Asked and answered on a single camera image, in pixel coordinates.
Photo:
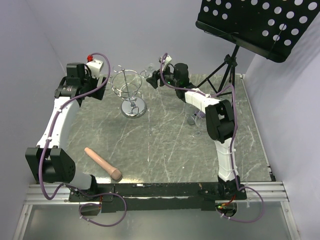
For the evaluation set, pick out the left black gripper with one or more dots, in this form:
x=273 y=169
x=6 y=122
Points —
x=97 y=93

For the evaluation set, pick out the black perforated music stand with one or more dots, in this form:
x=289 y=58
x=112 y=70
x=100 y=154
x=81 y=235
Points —
x=284 y=35

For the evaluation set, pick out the purple glitter microphone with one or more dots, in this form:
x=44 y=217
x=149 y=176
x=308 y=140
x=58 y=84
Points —
x=191 y=119

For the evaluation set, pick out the beige pink microphone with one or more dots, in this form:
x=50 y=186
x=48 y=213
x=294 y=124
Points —
x=113 y=172

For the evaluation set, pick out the clear wine glass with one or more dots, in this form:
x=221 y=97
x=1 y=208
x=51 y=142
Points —
x=190 y=110
x=150 y=67
x=200 y=124

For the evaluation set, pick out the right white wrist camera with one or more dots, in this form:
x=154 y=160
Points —
x=165 y=61

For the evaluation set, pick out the clear wine glass back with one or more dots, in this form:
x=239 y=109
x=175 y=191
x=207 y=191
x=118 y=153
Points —
x=150 y=67

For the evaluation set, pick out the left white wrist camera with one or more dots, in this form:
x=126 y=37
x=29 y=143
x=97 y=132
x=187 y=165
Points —
x=95 y=66

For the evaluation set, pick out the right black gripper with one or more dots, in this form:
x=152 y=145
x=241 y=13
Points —
x=156 y=74

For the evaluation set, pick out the clear wine glass front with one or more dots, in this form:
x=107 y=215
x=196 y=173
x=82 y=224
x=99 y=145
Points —
x=190 y=110

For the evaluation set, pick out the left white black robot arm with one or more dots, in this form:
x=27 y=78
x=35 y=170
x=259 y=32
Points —
x=48 y=160

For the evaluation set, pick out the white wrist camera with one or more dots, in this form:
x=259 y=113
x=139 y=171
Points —
x=165 y=61
x=95 y=66

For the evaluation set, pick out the chrome wine glass rack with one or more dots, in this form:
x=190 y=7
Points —
x=126 y=84

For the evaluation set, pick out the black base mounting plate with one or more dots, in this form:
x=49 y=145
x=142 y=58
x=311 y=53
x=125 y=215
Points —
x=115 y=197

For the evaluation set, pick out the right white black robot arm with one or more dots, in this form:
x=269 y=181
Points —
x=220 y=120

